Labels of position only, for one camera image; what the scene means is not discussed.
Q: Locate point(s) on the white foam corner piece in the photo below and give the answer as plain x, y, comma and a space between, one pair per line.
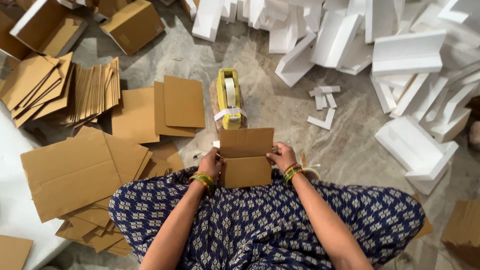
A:
325, 122

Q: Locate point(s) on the cardboard piece under knee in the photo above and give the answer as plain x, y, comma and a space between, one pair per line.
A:
426, 225

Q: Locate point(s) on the green and orange left bangles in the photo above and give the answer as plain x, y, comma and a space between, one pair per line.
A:
202, 180

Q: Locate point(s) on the small brown cardboard box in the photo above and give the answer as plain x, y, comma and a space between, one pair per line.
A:
245, 157

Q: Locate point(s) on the person's right hand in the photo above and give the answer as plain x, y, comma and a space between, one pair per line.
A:
285, 157

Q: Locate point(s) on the heap of small cardboard sheets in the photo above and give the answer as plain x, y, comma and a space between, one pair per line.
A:
56, 90

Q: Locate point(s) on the white tape strip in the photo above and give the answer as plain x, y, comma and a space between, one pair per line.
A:
225, 113

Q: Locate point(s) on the flat brown cardboard sheet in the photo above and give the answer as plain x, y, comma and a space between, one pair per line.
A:
159, 112
183, 101
135, 116

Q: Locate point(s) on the green and red right bangles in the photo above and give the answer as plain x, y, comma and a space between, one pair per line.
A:
292, 173

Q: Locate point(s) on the open brown cardboard box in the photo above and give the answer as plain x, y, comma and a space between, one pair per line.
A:
45, 30

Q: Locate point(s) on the heap of white foam blocks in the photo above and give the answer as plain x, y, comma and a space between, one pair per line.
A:
405, 56

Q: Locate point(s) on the brown block under dispenser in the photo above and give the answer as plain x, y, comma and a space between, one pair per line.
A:
213, 97

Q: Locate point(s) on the person's left fingers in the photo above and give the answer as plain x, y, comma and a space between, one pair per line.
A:
216, 155

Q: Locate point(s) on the yellow tape dispenser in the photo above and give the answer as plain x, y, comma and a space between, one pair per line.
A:
221, 93

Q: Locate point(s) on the pile of large cardboard sheets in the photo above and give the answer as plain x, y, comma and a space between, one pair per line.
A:
75, 172

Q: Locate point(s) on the small white foam scraps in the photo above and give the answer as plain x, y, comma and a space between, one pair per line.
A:
323, 95

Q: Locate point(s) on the white foam slab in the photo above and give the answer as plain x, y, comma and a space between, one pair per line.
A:
18, 195

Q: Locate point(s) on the white tape roll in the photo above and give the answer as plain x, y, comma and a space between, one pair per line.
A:
230, 92

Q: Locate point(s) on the brown cardboard sheet piece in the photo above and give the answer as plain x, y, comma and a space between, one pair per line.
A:
13, 253

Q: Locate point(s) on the clear tape roll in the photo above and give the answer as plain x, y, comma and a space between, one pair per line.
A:
313, 171

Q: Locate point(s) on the person's blue patterned clothing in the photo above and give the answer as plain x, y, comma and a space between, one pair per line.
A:
262, 225

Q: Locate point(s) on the closed brown cardboard box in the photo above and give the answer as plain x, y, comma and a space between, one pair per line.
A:
133, 26

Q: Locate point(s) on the folded cardboard stack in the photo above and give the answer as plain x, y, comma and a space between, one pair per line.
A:
463, 228

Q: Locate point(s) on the person's left hand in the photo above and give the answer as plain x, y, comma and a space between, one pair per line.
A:
208, 165

